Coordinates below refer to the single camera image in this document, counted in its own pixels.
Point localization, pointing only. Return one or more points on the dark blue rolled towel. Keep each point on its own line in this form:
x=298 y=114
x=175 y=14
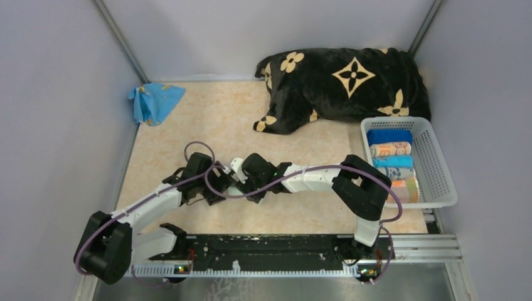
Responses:
x=382 y=136

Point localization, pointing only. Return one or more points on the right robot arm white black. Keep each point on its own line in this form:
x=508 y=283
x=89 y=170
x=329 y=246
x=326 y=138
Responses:
x=361 y=187

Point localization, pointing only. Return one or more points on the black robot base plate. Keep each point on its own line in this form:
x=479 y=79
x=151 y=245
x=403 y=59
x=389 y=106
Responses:
x=285 y=254

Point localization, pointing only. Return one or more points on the blue white patterned towel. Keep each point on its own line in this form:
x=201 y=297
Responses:
x=397 y=173

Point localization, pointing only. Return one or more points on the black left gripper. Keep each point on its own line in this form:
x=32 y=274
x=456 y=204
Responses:
x=222 y=181

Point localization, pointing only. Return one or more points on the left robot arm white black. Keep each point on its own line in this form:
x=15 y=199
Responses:
x=113 y=243

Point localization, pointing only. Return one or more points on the white plastic basket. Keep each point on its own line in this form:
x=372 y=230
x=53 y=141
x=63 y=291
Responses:
x=435 y=183

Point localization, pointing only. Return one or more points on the cyan rolled towel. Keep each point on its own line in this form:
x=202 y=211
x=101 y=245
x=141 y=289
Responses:
x=402 y=161

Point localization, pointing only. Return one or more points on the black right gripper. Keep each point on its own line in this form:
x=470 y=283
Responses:
x=244 y=185

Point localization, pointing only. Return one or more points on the black beige flower blanket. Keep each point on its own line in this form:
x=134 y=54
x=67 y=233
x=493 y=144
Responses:
x=339 y=84

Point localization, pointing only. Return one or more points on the mint green towel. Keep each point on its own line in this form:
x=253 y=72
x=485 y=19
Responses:
x=233 y=191

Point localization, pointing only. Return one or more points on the aluminium rail frame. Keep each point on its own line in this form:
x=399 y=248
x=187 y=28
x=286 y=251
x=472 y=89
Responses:
x=414 y=249

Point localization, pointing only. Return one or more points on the orange polka dot towel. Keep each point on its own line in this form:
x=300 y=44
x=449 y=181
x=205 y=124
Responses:
x=407 y=190

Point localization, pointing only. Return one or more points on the light blue crumpled cloth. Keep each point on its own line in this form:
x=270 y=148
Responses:
x=153 y=102

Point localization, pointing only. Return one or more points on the beige orange rolled towel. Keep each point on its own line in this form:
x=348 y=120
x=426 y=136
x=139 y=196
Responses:
x=402 y=148

